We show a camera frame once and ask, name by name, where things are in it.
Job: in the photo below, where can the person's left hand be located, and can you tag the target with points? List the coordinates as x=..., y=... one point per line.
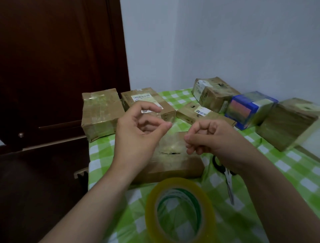
x=130, y=140

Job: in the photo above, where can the person's right hand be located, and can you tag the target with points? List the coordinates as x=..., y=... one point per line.
x=225, y=145

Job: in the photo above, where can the person's left middle finger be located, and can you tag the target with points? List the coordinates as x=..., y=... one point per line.
x=152, y=119

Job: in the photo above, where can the person's right thumb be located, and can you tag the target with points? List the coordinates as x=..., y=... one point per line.
x=196, y=140

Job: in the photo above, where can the person's left thumb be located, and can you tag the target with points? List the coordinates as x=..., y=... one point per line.
x=157, y=132

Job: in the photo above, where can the person's right middle finger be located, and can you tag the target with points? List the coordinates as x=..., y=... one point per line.
x=212, y=126

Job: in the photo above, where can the person's left forearm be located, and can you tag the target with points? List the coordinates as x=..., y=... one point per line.
x=95, y=205

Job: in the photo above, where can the person's right forearm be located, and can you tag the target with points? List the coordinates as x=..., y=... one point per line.
x=277, y=200

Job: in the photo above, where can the thin cardboard box white label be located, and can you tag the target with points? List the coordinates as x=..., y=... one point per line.
x=190, y=112

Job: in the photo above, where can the cardboard box with barcode label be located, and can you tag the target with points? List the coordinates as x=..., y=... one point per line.
x=140, y=96

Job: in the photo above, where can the dented taped cardboard box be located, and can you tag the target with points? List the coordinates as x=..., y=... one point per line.
x=215, y=94

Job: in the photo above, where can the flat cardboard box with slit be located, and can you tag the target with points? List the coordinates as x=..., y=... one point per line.
x=175, y=166

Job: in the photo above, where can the blue taped box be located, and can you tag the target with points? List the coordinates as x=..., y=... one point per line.
x=243, y=110

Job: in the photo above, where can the tall taped cardboard box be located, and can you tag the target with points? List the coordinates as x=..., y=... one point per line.
x=100, y=115

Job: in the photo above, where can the large taped cardboard box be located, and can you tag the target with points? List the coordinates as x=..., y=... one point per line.
x=282, y=125

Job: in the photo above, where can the green checked tablecloth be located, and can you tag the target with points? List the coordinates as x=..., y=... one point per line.
x=275, y=165

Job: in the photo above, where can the clear packing tape roll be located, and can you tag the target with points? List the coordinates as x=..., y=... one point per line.
x=150, y=212

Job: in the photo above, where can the light wooden furniture edge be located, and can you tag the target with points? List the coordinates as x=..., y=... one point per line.
x=80, y=172

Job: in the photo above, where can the dark brown wooden door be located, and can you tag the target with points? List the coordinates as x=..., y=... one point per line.
x=55, y=62

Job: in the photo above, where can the metal door knob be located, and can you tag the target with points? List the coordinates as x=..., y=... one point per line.
x=21, y=135

